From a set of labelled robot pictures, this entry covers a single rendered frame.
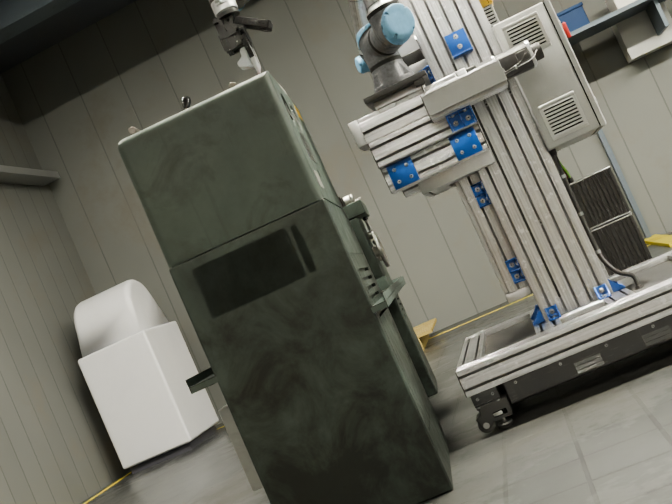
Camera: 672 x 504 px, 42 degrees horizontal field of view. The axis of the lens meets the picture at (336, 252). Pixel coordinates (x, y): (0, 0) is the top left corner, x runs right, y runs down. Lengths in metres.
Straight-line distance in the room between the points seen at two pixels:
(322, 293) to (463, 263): 4.86
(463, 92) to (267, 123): 0.70
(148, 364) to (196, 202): 4.26
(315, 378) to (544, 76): 1.34
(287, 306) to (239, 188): 0.35
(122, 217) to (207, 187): 5.46
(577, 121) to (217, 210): 1.29
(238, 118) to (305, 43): 5.09
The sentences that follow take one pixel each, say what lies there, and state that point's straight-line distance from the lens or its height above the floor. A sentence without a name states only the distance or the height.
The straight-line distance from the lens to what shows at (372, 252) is 3.53.
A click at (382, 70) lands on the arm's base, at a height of 1.23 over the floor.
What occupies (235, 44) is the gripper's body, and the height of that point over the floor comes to 1.42.
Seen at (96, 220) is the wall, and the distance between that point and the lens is 7.99.
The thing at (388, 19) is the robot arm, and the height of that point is 1.34.
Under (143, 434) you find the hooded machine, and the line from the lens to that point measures 6.76.
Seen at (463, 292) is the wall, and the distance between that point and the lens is 7.21.
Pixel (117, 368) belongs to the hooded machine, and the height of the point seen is 0.77.
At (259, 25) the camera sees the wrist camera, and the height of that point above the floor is 1.45.
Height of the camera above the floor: 0.61
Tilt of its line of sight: 3 degrees up
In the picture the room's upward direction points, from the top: 24 degrees counter-clockwise
